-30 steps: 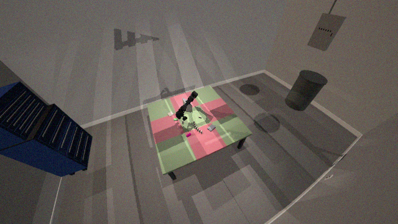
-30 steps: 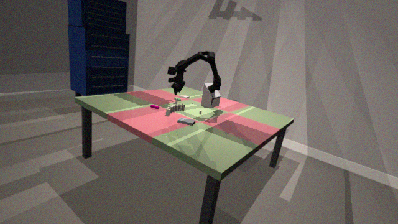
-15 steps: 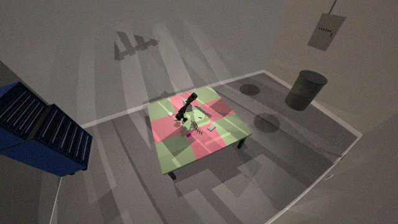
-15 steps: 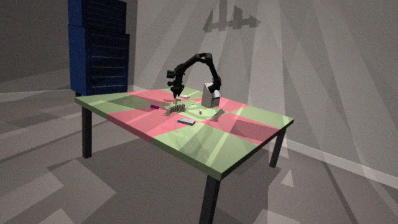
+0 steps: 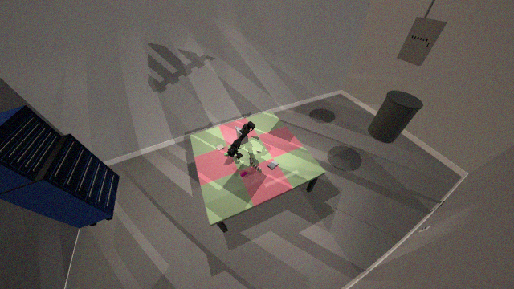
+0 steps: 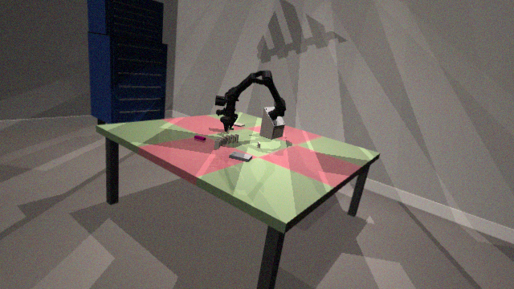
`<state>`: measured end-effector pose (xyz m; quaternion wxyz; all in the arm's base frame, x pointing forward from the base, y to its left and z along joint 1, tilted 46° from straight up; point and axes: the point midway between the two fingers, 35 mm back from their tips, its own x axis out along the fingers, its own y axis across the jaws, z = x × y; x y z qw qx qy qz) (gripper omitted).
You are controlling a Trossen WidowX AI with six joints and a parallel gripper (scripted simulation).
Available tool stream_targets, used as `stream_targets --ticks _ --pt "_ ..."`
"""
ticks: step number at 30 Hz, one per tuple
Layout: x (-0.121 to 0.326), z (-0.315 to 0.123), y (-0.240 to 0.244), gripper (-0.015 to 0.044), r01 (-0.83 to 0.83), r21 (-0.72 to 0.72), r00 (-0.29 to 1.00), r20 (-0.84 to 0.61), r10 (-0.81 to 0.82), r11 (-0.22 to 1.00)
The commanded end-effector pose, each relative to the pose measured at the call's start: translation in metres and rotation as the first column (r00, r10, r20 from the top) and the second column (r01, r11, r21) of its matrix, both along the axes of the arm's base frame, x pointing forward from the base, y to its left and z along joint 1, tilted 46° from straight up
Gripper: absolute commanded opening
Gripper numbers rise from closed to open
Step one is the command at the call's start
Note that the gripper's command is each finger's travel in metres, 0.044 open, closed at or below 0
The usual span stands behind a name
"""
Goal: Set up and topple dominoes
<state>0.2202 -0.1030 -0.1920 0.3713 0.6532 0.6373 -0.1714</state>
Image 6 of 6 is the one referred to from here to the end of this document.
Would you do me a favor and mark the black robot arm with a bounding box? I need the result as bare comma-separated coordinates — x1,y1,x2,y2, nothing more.
215,71,286,120

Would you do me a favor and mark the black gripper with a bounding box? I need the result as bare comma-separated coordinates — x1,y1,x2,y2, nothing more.
220,107,238,132

